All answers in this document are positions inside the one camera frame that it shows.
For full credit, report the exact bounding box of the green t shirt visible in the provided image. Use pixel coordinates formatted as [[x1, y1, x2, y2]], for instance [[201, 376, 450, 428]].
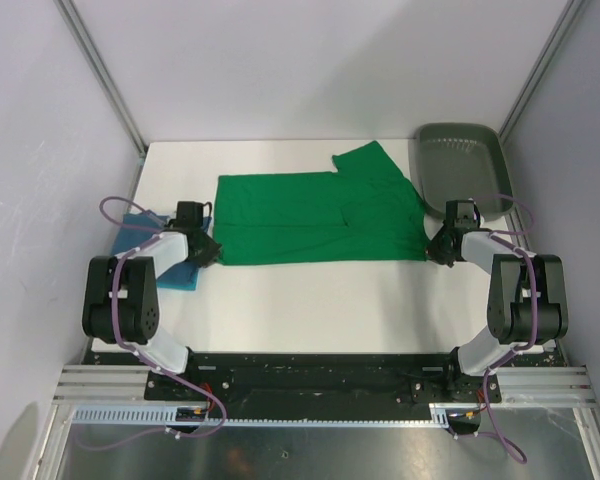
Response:
[[213, 141, 428, 266]]

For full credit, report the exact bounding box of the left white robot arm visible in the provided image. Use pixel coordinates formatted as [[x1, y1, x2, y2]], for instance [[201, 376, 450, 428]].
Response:
[[82, 196, 221, 400]]

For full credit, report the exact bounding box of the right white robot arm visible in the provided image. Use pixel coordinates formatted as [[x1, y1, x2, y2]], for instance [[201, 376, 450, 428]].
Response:
[[426, 199, 569, 401]]

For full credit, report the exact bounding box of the grey plastic tray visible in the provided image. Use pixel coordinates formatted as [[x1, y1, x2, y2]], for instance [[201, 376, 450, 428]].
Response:
[[410, 122, 513, 221]]

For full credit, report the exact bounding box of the folded blue t shirt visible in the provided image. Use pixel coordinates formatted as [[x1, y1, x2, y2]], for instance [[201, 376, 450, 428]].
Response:
[[112, 210, 202, 291]]

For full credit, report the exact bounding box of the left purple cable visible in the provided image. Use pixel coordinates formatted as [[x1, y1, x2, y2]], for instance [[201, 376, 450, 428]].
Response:
[[73, 195, 227, 451]]

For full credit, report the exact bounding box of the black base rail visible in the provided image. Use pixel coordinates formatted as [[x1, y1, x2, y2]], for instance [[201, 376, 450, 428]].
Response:
[[144, 352, 501, 409]]

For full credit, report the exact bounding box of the grey slotted cable duct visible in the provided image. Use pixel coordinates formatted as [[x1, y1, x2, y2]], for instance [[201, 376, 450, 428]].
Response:
[[72, 404, 478, 428]]

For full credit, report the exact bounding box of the right aluminium frame post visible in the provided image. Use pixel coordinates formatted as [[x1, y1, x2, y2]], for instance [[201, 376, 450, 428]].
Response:
[[499, 0, 590, 144]]

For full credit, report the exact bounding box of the aluminium frame post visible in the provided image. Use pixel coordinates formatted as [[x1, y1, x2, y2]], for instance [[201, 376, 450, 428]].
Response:
[[499, 0, 590, 144], [53, 0, 148, 158]]

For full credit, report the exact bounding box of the left aluminium frame post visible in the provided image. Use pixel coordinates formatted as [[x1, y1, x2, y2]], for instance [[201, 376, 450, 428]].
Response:
[[53, 0, 148, 158]]

